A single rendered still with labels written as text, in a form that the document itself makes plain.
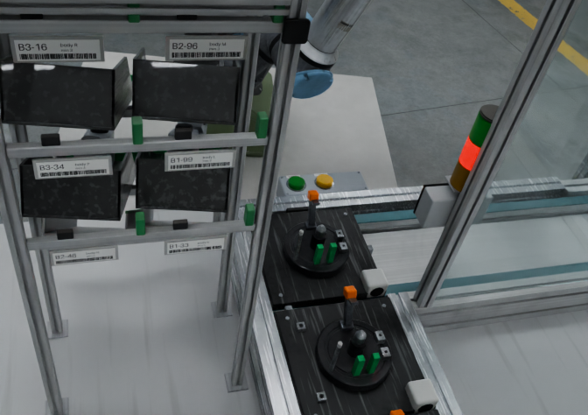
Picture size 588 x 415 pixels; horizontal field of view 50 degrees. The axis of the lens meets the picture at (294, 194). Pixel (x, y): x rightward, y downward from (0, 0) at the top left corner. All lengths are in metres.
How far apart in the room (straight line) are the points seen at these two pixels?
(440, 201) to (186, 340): 0.57
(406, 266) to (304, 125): 0.59
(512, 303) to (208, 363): 0.66
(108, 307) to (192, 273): 0.19
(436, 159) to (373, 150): 1.49
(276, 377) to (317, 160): 0.73
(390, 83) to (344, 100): 1.78
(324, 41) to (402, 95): 2.23
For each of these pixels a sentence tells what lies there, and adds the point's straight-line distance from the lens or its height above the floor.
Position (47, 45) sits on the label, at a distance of 0.69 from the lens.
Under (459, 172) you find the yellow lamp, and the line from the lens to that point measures 1.12.
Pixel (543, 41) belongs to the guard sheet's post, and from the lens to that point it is 0.95.
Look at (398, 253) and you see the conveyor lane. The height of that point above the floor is 0.92.
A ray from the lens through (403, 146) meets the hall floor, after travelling 3.30.
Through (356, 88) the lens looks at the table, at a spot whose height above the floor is 0.86.
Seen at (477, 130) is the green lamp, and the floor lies 1.39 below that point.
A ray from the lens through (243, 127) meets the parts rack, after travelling 1.01.
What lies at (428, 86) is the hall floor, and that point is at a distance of 3.83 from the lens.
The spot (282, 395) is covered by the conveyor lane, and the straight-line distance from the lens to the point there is 1.17.
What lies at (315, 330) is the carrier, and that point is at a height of 0.97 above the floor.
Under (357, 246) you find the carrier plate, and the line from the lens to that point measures 1.38.
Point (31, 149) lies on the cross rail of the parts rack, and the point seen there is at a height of 1.47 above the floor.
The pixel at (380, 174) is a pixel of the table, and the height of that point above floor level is 0.86.
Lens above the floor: 1.97
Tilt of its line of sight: 43 degrees down
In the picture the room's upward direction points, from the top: 11 degrees clockwise
